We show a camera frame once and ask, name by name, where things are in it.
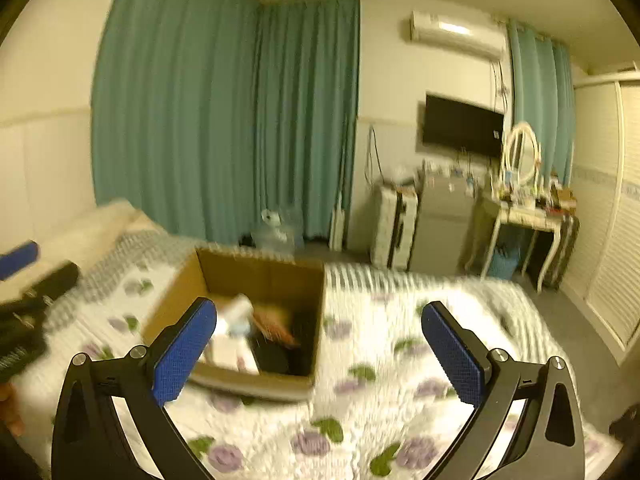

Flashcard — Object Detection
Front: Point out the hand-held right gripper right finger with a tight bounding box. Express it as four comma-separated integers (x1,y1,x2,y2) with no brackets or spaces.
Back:
421,301,586,480

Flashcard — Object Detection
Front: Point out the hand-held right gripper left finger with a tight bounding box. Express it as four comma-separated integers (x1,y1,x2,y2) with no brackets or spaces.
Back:
51,297,218,480

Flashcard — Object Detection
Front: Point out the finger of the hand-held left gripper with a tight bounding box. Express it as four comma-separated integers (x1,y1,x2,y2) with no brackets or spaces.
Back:
0,240,39,281
0,261,81,317

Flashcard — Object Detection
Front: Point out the white charger adapter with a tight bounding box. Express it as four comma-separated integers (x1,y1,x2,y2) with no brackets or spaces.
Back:
207,335,261,375

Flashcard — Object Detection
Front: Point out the white plastic jar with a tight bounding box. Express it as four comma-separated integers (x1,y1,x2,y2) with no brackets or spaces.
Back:
220,293,254,335

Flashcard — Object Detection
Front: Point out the small black box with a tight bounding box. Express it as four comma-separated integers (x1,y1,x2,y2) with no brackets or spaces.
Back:
249,337,303,376

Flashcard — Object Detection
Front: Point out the red floral patterned card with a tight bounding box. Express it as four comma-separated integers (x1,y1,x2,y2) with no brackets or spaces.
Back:
252,310,302,349

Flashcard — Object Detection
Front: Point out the brown cardboard box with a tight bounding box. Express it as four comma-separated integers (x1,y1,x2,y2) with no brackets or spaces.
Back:
142,247,327,402

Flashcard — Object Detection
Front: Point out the person's left hand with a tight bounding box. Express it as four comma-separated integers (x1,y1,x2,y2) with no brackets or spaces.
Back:
0,384,25,437

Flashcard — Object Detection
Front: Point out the cream blanket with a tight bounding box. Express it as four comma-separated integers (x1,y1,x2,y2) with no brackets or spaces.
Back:
0,200,166,301

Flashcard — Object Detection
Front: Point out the white floral quilt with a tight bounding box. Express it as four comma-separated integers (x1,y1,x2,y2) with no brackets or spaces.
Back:
10,265,616,480

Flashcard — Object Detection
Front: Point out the floral quilted bed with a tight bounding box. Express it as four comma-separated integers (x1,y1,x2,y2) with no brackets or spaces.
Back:
45,232,566,361

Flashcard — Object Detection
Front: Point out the blue waste bin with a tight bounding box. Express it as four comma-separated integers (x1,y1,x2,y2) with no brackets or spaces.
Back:
487,252,522,281

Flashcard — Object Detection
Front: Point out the grey small refrigerator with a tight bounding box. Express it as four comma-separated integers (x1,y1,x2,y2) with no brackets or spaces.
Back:
409,166,482,277

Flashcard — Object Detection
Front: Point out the white suitcase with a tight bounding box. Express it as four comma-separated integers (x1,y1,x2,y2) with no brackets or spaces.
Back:
372,184,419,270

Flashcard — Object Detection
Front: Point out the clear plastic bag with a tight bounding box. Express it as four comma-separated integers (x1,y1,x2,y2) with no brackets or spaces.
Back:
251,207,304,257

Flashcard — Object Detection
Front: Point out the dark suitcase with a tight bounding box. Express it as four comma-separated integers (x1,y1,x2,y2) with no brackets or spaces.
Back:
541,215,581,292

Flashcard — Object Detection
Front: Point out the white dressing table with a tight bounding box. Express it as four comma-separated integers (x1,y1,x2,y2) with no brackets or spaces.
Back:
479,199,562,294

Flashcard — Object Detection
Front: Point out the white narrow stand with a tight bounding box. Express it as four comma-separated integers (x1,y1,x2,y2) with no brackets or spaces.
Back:
329,192,347,252

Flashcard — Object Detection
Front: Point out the white louvred wardrobe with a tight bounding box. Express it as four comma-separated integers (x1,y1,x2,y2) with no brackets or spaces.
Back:
571,71,640,363

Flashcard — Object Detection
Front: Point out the white oval vanity mirror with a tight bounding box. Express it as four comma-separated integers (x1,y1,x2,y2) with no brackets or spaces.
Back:
501,121,544,187

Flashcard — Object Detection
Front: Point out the wide green curtain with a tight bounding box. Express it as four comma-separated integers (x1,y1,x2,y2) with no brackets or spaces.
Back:
91,0,362,247

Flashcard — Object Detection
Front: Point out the narrow green curtain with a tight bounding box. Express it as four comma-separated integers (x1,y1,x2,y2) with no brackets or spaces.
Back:
507,19,576,187

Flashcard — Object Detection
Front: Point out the white air conditioner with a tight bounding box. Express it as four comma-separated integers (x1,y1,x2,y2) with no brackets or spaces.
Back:
411,10,506,59

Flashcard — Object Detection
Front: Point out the black wall television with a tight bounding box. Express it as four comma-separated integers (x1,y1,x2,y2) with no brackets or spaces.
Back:
422,92,505,159

